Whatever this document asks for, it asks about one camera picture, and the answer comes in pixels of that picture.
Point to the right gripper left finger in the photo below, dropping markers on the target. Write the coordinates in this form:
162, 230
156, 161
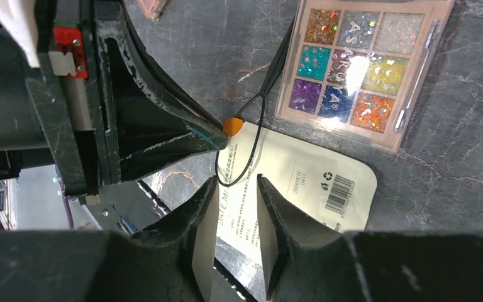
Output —
181, 246

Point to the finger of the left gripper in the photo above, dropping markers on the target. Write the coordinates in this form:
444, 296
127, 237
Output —
152, 122

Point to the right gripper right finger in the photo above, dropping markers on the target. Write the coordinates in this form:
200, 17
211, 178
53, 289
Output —
293, 246

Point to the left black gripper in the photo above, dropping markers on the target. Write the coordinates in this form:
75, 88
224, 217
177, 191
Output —
35, 115

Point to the colourful eyeshadow palette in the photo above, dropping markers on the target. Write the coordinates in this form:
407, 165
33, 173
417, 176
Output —
355, 68

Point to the white paper sachet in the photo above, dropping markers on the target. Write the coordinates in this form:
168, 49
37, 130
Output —
334, 189

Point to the pink blush palette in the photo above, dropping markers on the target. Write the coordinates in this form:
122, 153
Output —
151, 8

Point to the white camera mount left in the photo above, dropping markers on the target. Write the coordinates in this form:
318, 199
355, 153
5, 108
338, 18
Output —
18, 18

